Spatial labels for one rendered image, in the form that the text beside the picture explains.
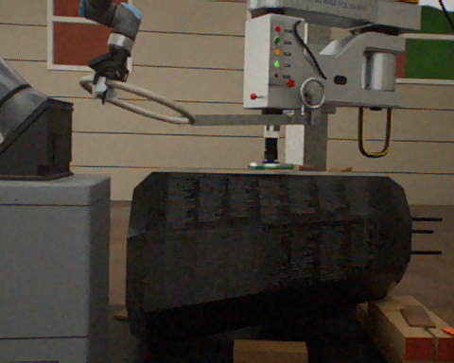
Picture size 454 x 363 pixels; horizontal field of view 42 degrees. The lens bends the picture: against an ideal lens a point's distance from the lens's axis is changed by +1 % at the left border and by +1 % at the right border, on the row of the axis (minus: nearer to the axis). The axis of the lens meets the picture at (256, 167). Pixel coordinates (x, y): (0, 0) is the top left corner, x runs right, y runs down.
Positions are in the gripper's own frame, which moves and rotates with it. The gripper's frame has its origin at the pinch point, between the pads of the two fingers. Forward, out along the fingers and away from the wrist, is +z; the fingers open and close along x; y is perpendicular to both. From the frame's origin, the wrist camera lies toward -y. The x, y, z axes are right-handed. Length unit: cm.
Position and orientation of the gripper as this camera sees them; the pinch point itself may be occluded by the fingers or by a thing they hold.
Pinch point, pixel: (97, 98)
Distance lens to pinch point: 229.9
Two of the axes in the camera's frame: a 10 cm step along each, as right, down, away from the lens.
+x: 4.2, 2.3, 8.8
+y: 8.6, 2.0, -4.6
